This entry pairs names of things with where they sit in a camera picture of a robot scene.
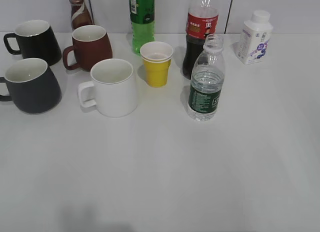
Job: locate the clear water bottle green label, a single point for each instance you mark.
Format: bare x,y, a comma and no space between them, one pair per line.
207,79

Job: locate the dark grey ceramic mug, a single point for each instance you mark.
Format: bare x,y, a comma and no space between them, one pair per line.
32,86

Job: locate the white ceramic mug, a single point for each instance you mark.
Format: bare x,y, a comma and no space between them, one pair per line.
115,88

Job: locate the dark red ceramic mug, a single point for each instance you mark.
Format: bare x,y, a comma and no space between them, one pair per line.
90,44

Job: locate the black ceramic mug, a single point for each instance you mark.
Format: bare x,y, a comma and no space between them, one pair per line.
35,39

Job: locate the yellow paper cup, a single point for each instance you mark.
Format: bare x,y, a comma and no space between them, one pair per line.
156,57

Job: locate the cola bottle red label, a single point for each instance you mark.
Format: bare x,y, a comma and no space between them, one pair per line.
202,19

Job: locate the green soda bottle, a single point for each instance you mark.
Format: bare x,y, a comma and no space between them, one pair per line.
142,17

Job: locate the white yogurt drink carton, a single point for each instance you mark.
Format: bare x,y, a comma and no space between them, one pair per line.
254,38

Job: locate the brown coffee drink bottle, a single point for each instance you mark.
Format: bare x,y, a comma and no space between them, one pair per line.
80,15

